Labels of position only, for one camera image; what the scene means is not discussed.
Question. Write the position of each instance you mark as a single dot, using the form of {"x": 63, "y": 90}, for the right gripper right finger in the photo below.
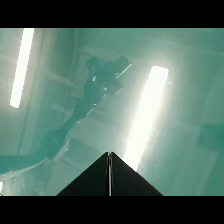
{"x": 128, "y": 181}

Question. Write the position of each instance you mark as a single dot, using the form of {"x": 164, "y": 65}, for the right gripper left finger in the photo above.
{"x": 93, "y": 181}

